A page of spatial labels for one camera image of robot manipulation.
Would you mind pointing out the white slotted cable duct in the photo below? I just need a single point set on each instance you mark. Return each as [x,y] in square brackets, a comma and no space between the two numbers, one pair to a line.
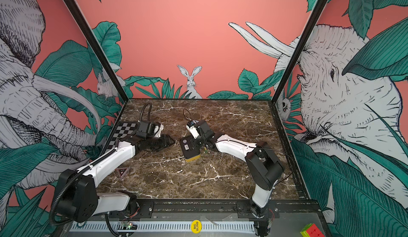
[178,226]

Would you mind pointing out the checkerboard calibration card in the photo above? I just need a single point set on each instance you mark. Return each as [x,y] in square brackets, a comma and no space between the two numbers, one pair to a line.
[122,129]

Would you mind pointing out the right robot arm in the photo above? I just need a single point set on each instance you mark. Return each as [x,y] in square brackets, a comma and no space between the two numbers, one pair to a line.
[264,166]

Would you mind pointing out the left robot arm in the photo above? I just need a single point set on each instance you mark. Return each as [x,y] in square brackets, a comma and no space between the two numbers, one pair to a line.
[76,197]

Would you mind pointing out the colourful puzzle cube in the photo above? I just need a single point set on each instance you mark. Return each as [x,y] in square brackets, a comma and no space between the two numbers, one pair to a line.
[311,230]

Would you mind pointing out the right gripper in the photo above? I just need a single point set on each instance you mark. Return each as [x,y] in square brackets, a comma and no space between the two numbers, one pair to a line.
[199,147]

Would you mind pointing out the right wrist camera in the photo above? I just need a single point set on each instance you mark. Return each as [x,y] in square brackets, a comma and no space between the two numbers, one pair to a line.
[198,128]

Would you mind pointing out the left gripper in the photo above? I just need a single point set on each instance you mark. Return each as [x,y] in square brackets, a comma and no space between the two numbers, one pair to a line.
[166,141]

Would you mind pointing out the yellow big blind chip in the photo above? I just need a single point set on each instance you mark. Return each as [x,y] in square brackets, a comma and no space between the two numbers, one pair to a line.
[196,226]

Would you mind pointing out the triangle sticker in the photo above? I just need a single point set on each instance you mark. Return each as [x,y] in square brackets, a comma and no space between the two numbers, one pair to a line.
[122,172]

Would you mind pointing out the small circuit board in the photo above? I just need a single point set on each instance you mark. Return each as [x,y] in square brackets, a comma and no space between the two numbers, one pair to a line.
[129,226]

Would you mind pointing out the yellow alarm clock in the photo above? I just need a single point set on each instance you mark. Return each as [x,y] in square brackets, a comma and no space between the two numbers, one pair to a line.
[190,150]

